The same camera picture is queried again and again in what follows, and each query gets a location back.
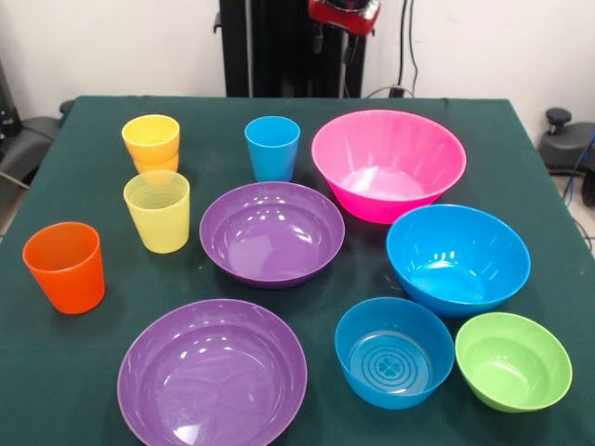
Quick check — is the green bowl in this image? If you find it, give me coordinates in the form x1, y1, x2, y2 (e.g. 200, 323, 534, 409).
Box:
454, 311, 574, 413

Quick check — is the purple bowl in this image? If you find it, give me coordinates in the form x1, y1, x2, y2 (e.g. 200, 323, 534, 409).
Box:
116, 298, 309, 446
198, 180, 347, 290

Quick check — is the blue cup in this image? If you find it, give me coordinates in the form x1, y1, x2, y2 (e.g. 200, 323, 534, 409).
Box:
244, 116, 301, 183

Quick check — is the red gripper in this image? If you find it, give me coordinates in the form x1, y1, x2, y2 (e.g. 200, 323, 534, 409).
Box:
308, 0, 383, 64

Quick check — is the orange cup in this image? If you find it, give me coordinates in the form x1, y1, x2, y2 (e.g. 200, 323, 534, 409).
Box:
21, 221, 107, 316

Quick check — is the large blue bowl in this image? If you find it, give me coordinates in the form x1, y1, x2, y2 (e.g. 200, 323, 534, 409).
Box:
385, 203, 532, 320

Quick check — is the pale yellow translucent cup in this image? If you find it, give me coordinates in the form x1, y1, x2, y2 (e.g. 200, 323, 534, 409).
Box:
123, 169, 192, 255

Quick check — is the black wall cable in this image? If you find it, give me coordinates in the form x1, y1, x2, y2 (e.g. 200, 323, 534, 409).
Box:
397, 0, 410, 90
407, 0, 420, 97

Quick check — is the pink bowl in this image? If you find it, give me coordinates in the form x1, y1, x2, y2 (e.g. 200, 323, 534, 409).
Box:
311, 109, 468, 226

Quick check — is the small blue patterned bowl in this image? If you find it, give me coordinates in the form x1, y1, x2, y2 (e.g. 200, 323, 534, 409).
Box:
334, 296, 456, 411

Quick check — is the dark green table cloth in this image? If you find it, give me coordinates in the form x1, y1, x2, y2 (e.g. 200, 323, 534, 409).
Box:
0, 95, 595, 446

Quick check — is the blue cable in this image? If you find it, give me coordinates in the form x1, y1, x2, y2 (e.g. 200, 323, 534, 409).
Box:
562, 132, 595, 203

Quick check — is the amber yellow cup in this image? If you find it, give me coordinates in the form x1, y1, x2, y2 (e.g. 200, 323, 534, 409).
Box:
131, 151, 180, 175

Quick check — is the black pedestal leg with caster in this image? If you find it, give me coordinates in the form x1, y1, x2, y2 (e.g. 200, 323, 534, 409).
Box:
0, 99, 73, 190
537, 107, 595, 208

